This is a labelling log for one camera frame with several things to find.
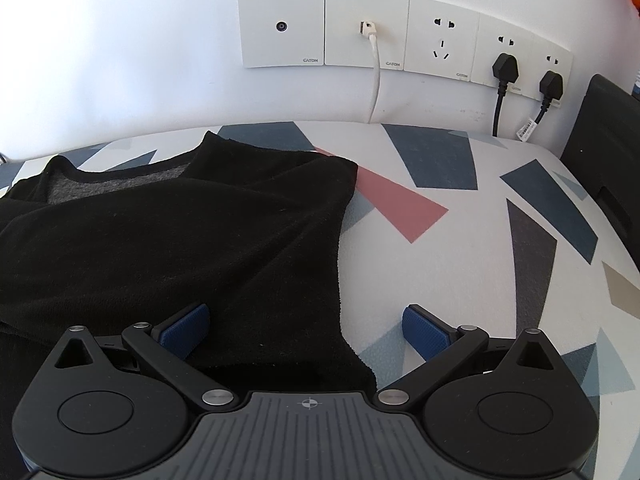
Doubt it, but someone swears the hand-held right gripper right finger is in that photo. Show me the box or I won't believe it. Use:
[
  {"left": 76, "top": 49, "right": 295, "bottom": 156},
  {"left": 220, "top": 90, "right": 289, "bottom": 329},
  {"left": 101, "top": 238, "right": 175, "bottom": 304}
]
[{"left": 377, "top": 304, "right": 557, "bottom": 407}]

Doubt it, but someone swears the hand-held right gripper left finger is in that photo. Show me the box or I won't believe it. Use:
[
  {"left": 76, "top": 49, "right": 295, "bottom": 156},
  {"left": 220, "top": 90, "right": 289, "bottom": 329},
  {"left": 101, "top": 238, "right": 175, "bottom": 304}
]
[{"left": 52, "top": 302, "right": 237, "bottom": 407}]

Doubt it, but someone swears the black fleece sweater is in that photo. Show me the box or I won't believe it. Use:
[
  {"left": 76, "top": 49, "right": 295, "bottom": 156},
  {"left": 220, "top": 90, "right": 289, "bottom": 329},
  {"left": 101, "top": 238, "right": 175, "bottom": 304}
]
[{"left": 0, "top": 130, "right": 379, "bottom": 478}]

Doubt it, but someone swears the patterned ironing board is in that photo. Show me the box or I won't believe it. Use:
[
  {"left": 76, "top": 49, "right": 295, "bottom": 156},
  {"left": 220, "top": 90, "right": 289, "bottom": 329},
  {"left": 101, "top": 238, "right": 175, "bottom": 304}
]
[{"left": 0, "top": 120, "right": 640, "bottom": 480}]

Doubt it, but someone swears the black box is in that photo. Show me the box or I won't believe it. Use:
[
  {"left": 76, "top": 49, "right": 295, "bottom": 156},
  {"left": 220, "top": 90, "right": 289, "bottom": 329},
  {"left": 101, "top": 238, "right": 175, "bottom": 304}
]
[{"left": 559, "top": 73, "right": 640, "bottom": 237}]

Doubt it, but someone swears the black power plug with tag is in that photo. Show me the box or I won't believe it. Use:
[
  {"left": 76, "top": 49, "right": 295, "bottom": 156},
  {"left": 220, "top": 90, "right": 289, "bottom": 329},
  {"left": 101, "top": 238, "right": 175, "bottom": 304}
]
[{"left": 515, "top": 70, "right": 565, "bottom": 142}]

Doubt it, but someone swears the white power socket plate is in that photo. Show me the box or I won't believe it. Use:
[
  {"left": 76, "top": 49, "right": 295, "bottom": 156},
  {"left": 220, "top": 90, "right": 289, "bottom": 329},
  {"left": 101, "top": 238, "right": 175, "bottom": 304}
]
[
  {"left": 529, "top": 35, "right": 574, "bottom": 107},
  {"left": 470, "top": 12, "right": 542, "bottom": 95},
  {"left": 403, "top": 0, "right": 484, "bottom": 82}
]

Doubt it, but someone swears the white network outlet plate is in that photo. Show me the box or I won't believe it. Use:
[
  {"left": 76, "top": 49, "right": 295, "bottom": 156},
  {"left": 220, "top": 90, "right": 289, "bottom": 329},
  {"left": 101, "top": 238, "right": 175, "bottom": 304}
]
[{"left": 324, "top": 0, "right": 412, "bottom": 69}]

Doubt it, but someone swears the white coaxial outlet plate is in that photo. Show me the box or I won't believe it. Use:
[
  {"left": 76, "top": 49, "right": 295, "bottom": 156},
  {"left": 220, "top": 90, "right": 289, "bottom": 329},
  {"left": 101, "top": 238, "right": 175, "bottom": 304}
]
[{"left": 238, "top": 0, "right": 327, "bottom": 69}]

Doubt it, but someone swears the white network cable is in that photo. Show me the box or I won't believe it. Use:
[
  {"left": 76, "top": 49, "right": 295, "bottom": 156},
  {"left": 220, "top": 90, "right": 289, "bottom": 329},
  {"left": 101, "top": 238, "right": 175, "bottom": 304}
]
[{"left": 358, "top": 20, "right": 382, "bottom": 125}]

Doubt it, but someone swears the black power plug with cable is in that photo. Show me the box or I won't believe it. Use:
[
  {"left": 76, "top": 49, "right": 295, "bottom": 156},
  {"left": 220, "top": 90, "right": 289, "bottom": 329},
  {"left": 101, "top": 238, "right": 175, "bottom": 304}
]
[{"left": 491, "top": 52, "right": 522, "bottom": 139}]

